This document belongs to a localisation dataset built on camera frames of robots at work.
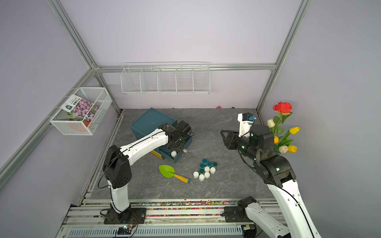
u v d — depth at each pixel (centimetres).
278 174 39
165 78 102
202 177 84
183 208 77
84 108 74
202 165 88
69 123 74
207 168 87
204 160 92
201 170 87
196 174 85
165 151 85
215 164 89
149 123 85
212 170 87
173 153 84
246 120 52
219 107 124
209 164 89
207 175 85
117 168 48
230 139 53
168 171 89
